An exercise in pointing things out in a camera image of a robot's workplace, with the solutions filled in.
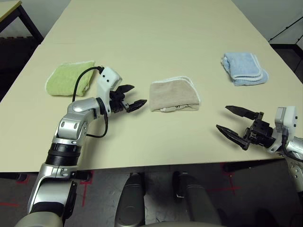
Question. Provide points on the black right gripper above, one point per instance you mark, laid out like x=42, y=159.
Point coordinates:
x=260, y=133

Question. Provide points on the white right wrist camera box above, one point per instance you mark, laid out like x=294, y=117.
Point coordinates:
x=287, y=118

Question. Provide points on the dark grey robot left leg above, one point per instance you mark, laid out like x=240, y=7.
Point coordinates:
x=130, y=201

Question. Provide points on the folded green towel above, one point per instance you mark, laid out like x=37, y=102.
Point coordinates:
x=64, y=79

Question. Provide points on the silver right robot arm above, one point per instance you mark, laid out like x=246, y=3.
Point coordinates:
x=296, y=151

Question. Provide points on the dark grey robot right leg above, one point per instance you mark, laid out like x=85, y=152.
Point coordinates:
x=196, y=203

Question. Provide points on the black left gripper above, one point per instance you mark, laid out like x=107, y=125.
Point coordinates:
x=117, y=102

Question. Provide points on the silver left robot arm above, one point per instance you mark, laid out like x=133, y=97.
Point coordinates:
x=78, y=113

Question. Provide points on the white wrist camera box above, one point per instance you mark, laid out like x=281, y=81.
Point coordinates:
x=287, y=118
x=106, y=78

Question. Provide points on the beige towel with white trim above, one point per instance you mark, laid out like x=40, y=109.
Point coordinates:
x=172, y=94

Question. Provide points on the black framed side table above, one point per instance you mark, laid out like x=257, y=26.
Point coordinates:
x=21, y=14

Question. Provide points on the dark grey robot leg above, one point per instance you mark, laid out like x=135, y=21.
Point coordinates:
x=130, y=201
x=196, y=203

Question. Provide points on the black tripod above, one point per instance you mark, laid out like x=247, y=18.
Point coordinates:
x=286, y=28

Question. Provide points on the folded light blue towel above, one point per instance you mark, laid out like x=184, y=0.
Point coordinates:
x=243, y=67

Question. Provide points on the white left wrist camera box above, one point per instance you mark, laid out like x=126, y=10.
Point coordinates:
x=106, y=78

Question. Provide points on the black foam floor mat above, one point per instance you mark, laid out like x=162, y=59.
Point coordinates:
x=14, y=61

